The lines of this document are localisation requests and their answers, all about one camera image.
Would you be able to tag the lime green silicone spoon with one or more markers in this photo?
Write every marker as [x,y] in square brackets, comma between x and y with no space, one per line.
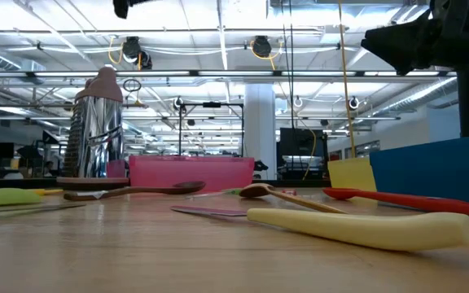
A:
[6,197]

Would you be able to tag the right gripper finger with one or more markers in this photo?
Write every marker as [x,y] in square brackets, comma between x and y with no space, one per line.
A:
[413,25]
[385,45]

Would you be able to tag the yellow silicone spatula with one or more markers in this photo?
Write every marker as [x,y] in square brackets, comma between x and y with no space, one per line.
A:
[49,191]

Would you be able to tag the black frame robot station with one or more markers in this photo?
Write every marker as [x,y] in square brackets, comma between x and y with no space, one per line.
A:
[212,104]

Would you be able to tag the blue plastic bin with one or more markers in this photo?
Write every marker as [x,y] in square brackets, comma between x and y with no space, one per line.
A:
[442,171]

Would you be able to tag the black equipment cabinet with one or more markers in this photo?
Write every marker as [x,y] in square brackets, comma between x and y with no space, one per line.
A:
[299,142]

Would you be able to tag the pink plastic bin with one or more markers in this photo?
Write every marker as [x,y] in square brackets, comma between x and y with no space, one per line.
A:
[218,173]

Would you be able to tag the light wooden spoon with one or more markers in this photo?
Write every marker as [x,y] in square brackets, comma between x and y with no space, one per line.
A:
[259,190]

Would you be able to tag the dark wooden spoon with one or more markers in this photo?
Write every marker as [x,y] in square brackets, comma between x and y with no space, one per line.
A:
[189,187]

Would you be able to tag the person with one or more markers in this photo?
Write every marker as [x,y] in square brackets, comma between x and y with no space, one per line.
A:
[49,167]

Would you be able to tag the white building column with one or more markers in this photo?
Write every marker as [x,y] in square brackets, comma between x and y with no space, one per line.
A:
[259,130]

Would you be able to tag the yellow plastic bin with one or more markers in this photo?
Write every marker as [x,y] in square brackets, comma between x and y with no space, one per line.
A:
[350,175]

